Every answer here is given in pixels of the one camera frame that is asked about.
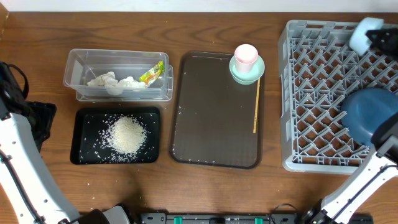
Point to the light blue small bowl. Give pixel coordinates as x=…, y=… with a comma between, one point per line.
x=359, y=42

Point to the dark blue plate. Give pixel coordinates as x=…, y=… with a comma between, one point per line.
x=366, y=110

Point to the pink plastic cup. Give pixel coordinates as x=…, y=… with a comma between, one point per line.
x=245, y=56

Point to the green yellow snack wrapper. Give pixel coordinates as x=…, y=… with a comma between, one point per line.
x=152, y=75

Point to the white tissue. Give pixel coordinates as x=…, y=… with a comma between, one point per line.
x=114, y=86

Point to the white rice pile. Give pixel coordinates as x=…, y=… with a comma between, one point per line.
x=126, y=135

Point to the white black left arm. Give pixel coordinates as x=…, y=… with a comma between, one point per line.
x=26, y=180

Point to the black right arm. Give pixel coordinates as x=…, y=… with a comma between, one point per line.
x=379, y=166

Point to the grey dishwasher rack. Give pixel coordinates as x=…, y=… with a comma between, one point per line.
x=318, y=70

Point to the mint green bowl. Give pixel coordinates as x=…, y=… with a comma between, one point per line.
x=246, y=74

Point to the wooden chopstick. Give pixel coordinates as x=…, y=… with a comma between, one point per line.
x=256, y=106

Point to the dark brown serving tray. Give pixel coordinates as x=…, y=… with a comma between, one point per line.
x=214, y=115

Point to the black rectangular tray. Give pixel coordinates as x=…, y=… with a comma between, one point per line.
x=91, y=135

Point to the clear plastic bin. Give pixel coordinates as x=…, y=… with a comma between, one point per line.
x=84, y=65

